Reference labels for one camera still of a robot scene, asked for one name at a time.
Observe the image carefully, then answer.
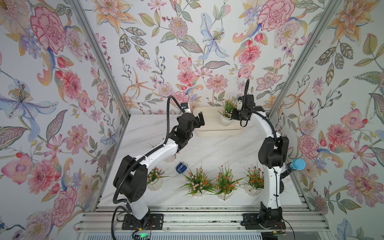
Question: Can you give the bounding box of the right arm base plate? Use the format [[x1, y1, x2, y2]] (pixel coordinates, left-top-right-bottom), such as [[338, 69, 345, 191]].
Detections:
[[241, 213, 286, 231]]

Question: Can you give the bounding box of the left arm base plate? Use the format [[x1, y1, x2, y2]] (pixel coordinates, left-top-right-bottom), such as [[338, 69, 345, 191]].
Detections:
[[122, 213, 164, 231]]

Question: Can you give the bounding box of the cream plastic storage box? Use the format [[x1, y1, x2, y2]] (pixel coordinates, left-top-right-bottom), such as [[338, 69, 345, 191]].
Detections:
[[193, 107, 244, 137]]

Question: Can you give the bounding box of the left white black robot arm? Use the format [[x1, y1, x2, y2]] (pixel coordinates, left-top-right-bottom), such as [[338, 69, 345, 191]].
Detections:
[[111, 96, 205, 240]]

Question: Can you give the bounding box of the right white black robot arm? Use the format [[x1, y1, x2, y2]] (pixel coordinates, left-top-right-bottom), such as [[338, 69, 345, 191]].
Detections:
[[232, 80, 289, 230]]

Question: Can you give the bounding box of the potted plant red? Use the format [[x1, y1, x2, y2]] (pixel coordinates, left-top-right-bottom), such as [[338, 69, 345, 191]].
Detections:
[[242, 166, 265, 197], [215, 162, 243, 201]]

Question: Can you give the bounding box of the aluminium rail frame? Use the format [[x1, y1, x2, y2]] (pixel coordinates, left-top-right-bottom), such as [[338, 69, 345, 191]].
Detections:
[[74, 205, 334, 240]]

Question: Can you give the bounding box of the small blue object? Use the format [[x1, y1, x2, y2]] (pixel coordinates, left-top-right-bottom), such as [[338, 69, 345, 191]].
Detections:
[[176, 162, 188, 174]]

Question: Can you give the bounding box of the potted plant pink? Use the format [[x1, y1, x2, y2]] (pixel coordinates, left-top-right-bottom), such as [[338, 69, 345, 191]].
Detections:
[[177, 166, 216, 197]]

